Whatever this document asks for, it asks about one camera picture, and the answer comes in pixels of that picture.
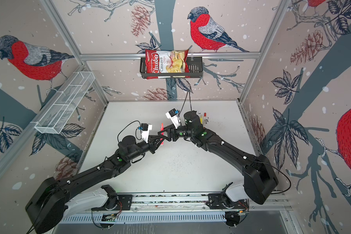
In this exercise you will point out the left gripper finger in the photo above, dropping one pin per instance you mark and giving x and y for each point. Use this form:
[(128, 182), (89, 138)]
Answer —
[(154, 137), (154, 145)]

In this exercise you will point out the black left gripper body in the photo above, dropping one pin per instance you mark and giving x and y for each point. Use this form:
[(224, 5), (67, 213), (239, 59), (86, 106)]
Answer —
[(150, 146)]

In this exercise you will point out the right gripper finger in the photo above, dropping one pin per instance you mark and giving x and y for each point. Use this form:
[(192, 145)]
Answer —
[(165, 137), (169, 128)]

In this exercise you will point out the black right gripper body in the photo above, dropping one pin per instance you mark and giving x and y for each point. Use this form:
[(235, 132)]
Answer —
[(173, 132)]

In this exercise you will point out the pink highlighter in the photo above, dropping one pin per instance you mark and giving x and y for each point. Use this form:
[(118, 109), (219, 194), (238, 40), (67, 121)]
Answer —
[(162, 134)]

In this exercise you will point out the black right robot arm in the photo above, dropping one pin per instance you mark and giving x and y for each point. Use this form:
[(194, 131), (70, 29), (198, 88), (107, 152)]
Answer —
[(259, 176)]

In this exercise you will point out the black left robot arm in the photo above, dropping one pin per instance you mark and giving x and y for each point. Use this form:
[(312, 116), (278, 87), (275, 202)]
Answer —
[(46, 207)]

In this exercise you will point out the red cassava chips bag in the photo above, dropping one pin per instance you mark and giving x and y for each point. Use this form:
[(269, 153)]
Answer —
[(160, 62)]

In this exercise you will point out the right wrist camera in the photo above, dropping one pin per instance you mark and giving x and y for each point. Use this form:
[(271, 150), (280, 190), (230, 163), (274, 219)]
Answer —
[(173, 115)]

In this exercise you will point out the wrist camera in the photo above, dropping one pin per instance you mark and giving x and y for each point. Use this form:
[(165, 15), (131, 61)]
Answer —
[(173, 115), (145, 131)]

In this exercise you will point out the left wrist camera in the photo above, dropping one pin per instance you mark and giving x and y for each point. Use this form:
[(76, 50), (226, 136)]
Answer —
[(145, 131)]

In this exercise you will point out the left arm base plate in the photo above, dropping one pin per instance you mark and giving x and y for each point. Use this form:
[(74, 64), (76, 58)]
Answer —
[(122, 202)]

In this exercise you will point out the black wall basket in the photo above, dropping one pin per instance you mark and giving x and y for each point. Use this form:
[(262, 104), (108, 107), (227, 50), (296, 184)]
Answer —
[(194, 65)]

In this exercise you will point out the aluminium mounting rail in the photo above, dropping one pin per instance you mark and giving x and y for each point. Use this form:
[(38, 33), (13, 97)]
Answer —
[(157, 202)]

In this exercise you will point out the white perforated cable duct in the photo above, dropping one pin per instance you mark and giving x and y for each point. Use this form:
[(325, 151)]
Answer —
[(139, 218)]

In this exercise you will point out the white wire mesh shelf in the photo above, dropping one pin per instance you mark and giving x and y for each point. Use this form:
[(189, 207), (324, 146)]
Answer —
[(59, 113)]

